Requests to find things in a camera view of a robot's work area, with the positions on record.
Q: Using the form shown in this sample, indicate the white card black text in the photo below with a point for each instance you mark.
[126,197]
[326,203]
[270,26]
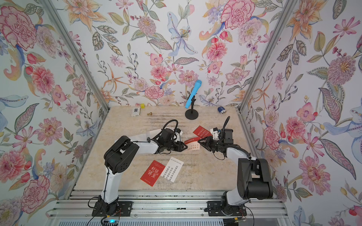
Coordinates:
[172,169]

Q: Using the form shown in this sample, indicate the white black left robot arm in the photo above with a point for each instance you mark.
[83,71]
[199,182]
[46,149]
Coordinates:
[119,156]

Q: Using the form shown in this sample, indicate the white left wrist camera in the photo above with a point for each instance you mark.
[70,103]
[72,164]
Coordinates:
[178,133]

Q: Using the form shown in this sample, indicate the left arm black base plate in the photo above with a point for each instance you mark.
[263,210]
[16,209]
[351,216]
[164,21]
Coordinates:
[115,209]

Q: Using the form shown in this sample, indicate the aluminium corner post left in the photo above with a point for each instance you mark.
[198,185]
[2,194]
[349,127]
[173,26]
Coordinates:
[64,34]

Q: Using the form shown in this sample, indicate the aluminium corner post right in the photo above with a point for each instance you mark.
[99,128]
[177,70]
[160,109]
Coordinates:
[285,14]

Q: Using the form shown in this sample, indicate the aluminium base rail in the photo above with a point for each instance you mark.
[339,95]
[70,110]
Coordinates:
[158,204]

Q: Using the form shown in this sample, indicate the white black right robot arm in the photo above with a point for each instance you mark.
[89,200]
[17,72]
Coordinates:
[253,175]

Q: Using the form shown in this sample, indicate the cream card red top band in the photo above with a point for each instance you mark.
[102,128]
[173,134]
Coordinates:
[193,144]

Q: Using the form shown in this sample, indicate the white playing card box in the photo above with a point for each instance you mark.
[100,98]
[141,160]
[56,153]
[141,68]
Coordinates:
[135,112]

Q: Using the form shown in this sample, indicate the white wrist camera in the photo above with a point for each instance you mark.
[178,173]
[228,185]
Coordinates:
[215,133]
[178,133]

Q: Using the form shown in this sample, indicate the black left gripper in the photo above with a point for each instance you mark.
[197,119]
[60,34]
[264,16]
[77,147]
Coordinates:
[179,146]

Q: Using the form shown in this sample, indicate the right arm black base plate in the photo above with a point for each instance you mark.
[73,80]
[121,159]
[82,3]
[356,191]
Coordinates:
[217,209]

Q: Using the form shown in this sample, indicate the aluminium corner post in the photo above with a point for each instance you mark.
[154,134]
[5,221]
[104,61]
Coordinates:
[285,14]
[64,34]

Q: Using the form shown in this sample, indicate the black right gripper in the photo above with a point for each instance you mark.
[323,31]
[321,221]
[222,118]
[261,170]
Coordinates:
[209,141]

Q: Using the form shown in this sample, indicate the red card pink characters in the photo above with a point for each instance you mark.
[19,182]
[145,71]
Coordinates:
[152,173]

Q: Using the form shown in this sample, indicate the red money card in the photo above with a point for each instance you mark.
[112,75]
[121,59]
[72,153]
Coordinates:
[201,132]

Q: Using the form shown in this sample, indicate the small blue cylinder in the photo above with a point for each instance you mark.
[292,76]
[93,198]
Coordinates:
[221,110]

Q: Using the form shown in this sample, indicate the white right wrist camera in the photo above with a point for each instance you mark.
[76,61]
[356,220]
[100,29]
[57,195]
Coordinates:
[215,133]

